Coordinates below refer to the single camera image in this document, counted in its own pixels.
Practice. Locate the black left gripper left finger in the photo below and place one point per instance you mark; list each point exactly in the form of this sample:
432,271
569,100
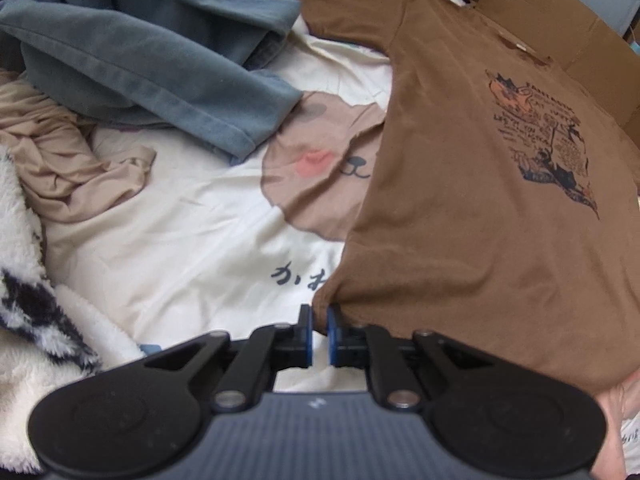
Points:
141,417

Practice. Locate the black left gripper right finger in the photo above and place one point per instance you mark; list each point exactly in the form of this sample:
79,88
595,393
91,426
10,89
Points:
492,414

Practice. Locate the brown printed t-shirt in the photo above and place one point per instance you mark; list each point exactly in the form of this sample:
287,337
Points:
500,211

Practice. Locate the person's right hand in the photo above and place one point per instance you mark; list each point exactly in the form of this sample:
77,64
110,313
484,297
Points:
619,403

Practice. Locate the white black fluffy blanket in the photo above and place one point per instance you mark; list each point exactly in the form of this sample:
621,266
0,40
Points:
50,336

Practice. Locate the cream bear-print bed sheet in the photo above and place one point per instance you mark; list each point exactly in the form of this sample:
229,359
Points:
211,246

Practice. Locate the beige thin garment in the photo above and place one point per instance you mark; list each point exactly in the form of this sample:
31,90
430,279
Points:
64,181

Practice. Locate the blue-grey garment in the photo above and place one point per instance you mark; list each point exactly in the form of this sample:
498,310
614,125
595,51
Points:
200,66

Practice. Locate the brown cardboard sheet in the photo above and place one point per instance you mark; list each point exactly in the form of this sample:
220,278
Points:
584,46

